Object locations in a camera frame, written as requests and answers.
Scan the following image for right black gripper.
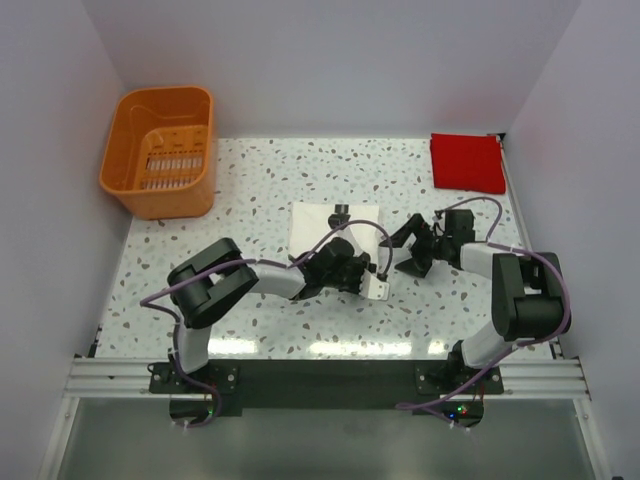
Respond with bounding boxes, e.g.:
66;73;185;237
379;214;451;278

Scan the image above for white t shirt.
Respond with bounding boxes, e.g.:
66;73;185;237
288;202;381;264

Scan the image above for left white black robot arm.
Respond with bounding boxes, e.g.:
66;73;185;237
167;238;376;392

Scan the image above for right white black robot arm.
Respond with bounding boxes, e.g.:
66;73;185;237
380;209;571;393

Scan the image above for red folded t shirt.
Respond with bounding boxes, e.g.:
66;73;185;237
430;133;506;195

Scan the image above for orange plastic basket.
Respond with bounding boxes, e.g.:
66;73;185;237
99;85;217;220

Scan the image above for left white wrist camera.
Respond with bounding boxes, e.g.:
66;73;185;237
360;271;390;301

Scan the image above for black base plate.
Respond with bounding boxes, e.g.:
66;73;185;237
147;360;504;427

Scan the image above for aluminium rail frame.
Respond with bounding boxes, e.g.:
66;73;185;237
39;338;614;479

